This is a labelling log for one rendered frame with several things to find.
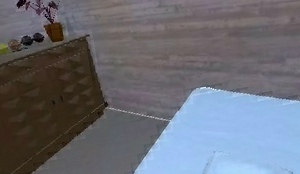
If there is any brown wooden cupboard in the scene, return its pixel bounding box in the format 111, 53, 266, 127
0, 32, 120, 174

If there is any yellow green round bowl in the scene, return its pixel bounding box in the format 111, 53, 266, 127
0, 41, 10, 55

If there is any purple plant in orange pot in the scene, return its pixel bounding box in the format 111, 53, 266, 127
15, 0, 72, 48

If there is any pale blue bed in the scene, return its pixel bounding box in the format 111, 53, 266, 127
93, 70, 300, 174

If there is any white pillow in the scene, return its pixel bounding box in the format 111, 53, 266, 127
190, 138, 294, 174

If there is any black round bowl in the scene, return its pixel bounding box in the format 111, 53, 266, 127
31, 31, 46, 45
19, 34, 35, 48

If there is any brown round bowl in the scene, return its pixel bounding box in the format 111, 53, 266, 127
6, 38, 23, 54

